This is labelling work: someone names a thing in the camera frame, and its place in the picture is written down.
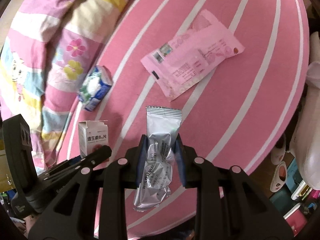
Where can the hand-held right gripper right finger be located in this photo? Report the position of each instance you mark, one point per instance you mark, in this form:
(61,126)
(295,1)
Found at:
(178,160)

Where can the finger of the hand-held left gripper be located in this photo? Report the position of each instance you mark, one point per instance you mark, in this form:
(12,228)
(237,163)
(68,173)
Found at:
(95,155)

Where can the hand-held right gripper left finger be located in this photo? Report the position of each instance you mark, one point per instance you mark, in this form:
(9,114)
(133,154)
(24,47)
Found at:
(141,155)

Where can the small white medicine box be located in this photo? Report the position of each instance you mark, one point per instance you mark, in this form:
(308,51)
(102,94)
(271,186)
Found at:
(92,137)

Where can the silver foil packet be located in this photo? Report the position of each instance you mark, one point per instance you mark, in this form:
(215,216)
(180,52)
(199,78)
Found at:
(160,130)

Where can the blue and white packet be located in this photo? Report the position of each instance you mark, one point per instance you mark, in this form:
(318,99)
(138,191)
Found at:
(96,87)

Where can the pink striped mattress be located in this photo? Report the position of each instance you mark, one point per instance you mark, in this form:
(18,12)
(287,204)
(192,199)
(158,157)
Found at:
(225,105)

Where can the white and pink slipper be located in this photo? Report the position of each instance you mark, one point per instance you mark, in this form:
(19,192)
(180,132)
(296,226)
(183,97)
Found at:
(278,152)
(280,177)

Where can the pink plastic packet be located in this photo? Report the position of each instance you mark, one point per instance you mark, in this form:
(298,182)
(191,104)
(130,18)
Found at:
(190,60)

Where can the striped cartoon sheep quilt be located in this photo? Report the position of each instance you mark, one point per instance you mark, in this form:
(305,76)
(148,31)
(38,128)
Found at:
(37,55)

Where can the teal storage box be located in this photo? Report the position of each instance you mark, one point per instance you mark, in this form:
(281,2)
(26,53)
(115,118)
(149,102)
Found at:
(282,196)

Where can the pink box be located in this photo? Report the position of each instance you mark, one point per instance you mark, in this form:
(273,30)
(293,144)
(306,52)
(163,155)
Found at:
(296,216)

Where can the white chair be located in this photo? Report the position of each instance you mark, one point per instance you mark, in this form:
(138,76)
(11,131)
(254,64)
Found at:
(307,130)

